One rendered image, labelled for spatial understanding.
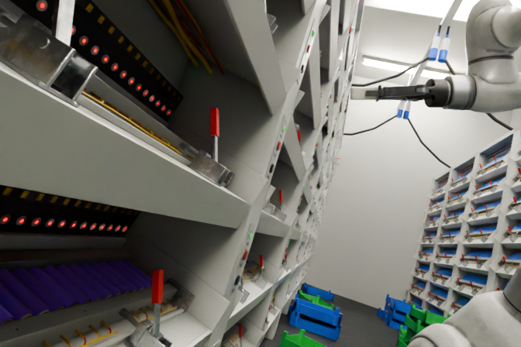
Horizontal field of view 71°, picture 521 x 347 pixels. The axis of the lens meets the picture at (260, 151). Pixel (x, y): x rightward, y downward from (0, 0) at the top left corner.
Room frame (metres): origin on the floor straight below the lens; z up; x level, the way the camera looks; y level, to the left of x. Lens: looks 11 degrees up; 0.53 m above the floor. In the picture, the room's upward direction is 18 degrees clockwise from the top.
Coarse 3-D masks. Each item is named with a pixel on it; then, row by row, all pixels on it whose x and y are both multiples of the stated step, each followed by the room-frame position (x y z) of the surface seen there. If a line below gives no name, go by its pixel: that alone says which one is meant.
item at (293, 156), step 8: (296, 104) 0.69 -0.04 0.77; (288, 128) 0.74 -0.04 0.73; (288, 136) 0.78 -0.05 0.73; (296, 136) 0.84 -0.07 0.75; (288, 144) 0.82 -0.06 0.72; (296, 144) 0.89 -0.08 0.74; (280, 152) 1.14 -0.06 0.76; (288, 152) 0.87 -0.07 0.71; (296, 152) 0.94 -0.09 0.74; (288, 160) 1.20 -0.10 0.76; (296, 160) 1.01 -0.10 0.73; (304, 160) 1.28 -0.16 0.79; (312, 160) 1.28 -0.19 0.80; (296, 168) 1.08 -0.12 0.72; (304, 168) 1.20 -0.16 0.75; (296, 176) 1.18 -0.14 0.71
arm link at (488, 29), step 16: (480, 0) 0.81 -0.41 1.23; (496, 0) 0.78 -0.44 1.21; (480, 16) 0.80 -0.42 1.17; (496, 16) 0.76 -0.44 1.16; (512, 16) 0.73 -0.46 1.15; (480, 32) 0.80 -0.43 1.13; (496, 32) 0.77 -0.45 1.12; (512, 32) 0.75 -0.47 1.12; (480, 48) 0.82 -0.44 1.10; (496, 48) 0.79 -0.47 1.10; (512, 48) 0.79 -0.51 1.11
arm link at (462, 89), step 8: (448, 80) 0.85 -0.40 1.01; (456, 80) 0.83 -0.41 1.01; (464, 80) 0.83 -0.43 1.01; (472, 80) 0.83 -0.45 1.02; (456, 88) 0.83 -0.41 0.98; (464, 88) 0.82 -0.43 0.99; (472, 88) 0.82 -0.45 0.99; (456, 96) 0.83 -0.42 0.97; (464, 96) 0.83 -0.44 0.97; (472, 96) 0.83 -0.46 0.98; (448, 104) 0.86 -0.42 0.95; (456, 104) 0.85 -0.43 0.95; (464, 104) 0.84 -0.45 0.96
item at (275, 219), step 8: (272, 192) 0.69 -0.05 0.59; (280, 192) 1.11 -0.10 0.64; (272, 200) 1.30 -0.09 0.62; (280, 200) 1.11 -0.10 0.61; (264, 208) 0.84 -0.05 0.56; (272, 208) 0.84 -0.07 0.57; (280, 208) 1.29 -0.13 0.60; (288, 208) 1.29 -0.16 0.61; (264, 216) 0.75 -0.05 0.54; (272, 216) 0.84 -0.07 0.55; (280, 216) 1.10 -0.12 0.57; (288, 216) 1.28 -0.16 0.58; (296, 216) 1.28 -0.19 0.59; (264, 224) 0.81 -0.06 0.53; (272, 224) 0.90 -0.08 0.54; (280, 224) 1.02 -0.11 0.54; (288, 224) 1.28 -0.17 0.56; (264, 232) 0.87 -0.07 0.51; (272, 232) 0.98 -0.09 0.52; (280, 232) 1.12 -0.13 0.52
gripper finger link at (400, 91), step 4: (424, 84) 0.82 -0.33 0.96; (384, 88) 0.85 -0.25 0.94; (388, 88) 0.85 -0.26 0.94; (392, 88) 0.85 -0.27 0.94; (396, 88) 0.84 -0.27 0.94; (400, 88) 0.84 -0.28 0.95; (404, 88) 0.84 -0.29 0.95; (408, 88) 0.83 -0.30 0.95; (412, 88) 0.83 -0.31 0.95; (388, 92) 0.85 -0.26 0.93; (392, 92) 0.85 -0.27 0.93; (396, 92) 0.84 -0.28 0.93; (400, 92) 0.84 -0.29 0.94; (404, 92) 0.84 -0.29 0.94; (408, 92) 0.84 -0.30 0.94; (412, 92) 0.83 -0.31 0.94; (416, 92) 0.83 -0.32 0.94; (420, 92) 0.82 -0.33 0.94; (424, 92) 0.82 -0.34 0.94; (384, 96) 0.86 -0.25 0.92; (388, 96) 0.85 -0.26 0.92; (392, 96) 0.85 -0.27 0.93; (396, 96) 0.85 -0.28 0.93; (400, 96) 0.85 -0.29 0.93
